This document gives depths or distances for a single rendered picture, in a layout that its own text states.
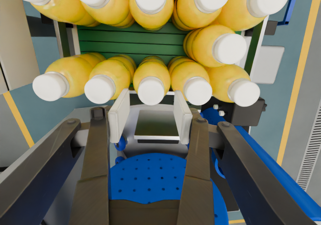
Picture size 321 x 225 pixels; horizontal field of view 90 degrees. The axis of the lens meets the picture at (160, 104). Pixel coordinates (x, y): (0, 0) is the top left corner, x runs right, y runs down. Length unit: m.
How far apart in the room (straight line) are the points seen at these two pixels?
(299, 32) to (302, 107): 0.68
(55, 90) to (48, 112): 1.48
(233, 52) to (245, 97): 0.07
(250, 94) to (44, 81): 0.30
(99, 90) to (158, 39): 0.23
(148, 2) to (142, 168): 0.35
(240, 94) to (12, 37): 0.37
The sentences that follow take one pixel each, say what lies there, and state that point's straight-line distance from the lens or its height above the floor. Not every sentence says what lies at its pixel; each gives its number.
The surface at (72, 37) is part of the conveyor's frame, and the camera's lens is 0.48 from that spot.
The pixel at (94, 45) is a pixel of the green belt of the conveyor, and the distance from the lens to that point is 0.46.
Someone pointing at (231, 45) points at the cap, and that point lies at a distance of 0.25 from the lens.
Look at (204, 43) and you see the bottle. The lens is 0.27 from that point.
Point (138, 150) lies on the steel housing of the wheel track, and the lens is 0.51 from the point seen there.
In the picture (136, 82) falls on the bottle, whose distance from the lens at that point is 0.27.
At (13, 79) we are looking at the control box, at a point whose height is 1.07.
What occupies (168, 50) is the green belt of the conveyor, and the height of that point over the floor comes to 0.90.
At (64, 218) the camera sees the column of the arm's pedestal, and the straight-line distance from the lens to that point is 0.97.
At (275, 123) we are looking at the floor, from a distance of 1.91.
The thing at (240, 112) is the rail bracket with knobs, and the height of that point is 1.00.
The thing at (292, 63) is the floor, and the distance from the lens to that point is 1.76.
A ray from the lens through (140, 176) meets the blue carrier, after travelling 0.42.
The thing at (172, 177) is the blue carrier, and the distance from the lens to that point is 0.42.
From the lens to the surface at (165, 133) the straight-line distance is 0.34.
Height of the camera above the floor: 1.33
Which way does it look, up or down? 68 degrees down
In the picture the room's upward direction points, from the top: 176 degrees clockwise
